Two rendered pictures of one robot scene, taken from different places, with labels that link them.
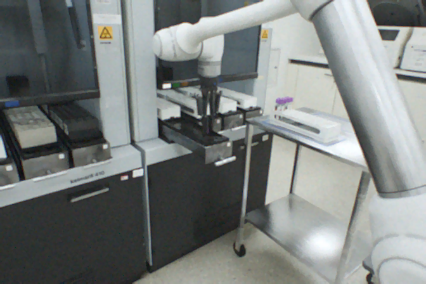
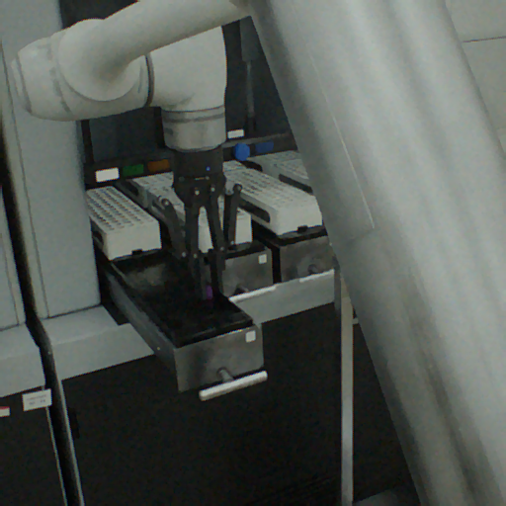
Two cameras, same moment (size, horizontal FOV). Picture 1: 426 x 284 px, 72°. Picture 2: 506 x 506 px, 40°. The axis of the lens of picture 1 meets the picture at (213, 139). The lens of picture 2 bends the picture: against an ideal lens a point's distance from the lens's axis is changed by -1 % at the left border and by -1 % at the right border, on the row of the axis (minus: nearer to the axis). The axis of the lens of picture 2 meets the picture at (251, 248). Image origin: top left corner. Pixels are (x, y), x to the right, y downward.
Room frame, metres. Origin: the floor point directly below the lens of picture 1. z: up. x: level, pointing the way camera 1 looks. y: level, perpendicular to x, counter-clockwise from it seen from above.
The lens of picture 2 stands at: (0.22, -0.28, 1.28)
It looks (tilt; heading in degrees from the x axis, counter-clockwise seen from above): 21 degrees down; 14
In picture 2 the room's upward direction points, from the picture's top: 3 degrees counter-clockwise
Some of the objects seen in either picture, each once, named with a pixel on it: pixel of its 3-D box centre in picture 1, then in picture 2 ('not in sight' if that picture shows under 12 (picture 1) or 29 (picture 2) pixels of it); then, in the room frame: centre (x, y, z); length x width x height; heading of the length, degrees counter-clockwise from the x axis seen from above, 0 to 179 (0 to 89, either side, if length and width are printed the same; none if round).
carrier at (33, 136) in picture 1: (37, 135); not in sight; (0.95, 0.62, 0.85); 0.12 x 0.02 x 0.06; 131
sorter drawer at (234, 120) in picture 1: (196, 106); (236, 210); (1.69, 0.11, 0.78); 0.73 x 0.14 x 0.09; 40
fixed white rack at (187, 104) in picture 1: (188, 106); (195, 215); (1.48, 0.14, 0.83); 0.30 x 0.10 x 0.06; 40
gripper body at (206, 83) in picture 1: (208, 86); (199, 176); (1.19, 0.03, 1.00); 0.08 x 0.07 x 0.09; 130
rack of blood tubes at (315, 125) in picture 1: (302, 123); not in sight; (1.22, -0.38, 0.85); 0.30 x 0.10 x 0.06; 38
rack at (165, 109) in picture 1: (156, 107); (111, 221); (1.44, 0.30, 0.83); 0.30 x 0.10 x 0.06; 40
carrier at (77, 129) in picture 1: (82, 128); not in sight; (1.05, 0.50, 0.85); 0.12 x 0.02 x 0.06; 130
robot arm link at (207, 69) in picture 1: (209, 68); (194, 126); (1.19, 0.03, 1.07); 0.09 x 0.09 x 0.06
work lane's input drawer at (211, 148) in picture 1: (175, 127); (144, 277); (1.30, 0.18, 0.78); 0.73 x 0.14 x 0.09; 40
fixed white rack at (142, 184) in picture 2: (158, 94); (142, 181); (1.73, 0.34, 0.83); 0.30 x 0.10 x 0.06; 40
